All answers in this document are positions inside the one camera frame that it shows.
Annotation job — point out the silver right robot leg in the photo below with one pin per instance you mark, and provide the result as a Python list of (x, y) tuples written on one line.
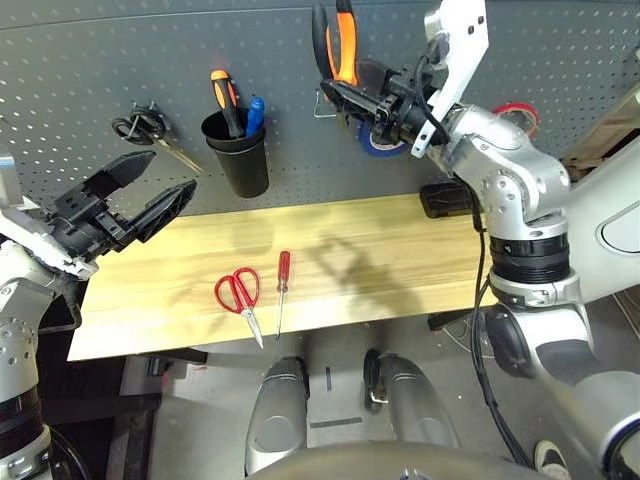
[(415, 400)]

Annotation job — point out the blue tape roll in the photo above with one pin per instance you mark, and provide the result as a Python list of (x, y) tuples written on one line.
[(367, 147)]

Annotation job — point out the black table foot bar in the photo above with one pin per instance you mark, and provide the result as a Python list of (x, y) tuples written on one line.
[(185, 356)]

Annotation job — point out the dark grey pegboard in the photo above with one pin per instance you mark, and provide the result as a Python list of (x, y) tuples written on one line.
[(100, 60)]

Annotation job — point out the black rectangular box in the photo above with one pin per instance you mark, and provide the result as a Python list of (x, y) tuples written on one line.
[(445, 200)]

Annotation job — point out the silver robot leg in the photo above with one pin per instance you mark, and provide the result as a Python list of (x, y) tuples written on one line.
[(415, 400), (275, 415)]

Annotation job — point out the orange black pliers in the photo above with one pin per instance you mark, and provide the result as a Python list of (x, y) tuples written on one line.
[(345, 45)]

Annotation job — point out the red tape roll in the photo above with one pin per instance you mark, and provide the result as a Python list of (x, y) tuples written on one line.
[(515, 105)]

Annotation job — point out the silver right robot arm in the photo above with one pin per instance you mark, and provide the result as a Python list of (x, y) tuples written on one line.
[(515, 165)]

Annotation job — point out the black white shoe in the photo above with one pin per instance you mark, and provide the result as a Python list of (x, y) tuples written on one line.
[(550, 457)]

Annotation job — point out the silver left robot leg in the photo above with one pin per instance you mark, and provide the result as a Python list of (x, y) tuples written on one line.
[(275, 415)]

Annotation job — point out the grey robot torso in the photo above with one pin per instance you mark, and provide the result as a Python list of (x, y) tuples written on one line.
[(375, 462)]

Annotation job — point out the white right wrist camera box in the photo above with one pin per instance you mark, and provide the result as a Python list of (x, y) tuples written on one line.
[(462, 50)]

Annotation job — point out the orange black screwdriver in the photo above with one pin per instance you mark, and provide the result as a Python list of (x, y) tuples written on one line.
[(225, 97)]

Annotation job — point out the blue marker pen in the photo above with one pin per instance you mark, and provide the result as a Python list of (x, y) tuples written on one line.
[(255, 115)]

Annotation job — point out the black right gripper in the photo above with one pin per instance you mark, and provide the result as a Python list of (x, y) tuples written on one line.
[(400, 105)]

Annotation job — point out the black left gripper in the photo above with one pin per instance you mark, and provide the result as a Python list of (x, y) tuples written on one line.
[(85, 225)]

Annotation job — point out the black table leg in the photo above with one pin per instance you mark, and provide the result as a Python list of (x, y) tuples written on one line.
[(445, 320)]

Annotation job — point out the black plastic cup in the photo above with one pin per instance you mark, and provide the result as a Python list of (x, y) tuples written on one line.
[(245, 165)]

